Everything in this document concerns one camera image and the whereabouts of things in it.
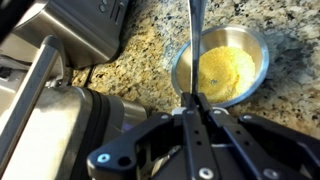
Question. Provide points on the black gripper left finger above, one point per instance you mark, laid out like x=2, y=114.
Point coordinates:
x=196, y=143

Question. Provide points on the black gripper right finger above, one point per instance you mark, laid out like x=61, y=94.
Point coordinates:
x=266, y=140

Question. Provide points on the silver metal spoon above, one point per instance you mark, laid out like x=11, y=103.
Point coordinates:
x=196, y=33

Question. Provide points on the yellow powder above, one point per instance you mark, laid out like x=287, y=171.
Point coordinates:
x=226, y=73

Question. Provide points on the large steel bowl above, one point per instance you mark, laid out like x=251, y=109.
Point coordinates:
x=186, y=60

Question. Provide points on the stainless panini grill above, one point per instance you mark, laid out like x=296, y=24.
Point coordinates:
x=50, y=133

